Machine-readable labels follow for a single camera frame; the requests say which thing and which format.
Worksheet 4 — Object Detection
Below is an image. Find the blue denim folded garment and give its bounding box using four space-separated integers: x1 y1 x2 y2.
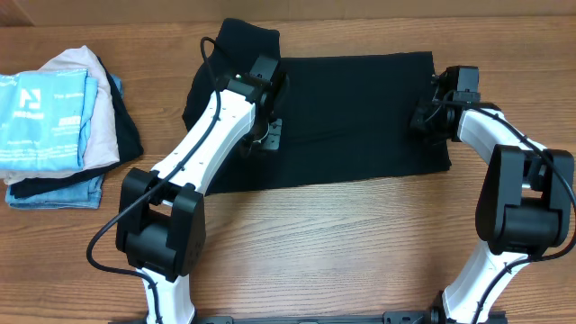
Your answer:
5 75 123 210

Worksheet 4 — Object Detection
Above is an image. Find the beige folded shirt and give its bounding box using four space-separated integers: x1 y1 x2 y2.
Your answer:
1 46 120 185

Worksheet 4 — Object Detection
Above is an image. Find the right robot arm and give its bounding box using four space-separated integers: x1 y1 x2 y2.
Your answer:
384 66 575 323

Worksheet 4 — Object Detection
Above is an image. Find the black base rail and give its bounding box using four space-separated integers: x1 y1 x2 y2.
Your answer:
110 310 509 324

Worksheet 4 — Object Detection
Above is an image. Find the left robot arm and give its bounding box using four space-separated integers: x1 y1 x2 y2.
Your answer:
116 56 289 323

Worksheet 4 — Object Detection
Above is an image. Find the black t-shirt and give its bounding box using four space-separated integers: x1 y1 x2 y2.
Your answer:
208 18 451 194

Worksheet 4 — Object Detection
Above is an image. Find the light blue printed folded shirt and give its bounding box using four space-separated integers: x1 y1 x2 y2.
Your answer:
1 68 98 172

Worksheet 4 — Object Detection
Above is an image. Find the black folded shirt in stack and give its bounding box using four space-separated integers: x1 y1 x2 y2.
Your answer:
7 69 143 198

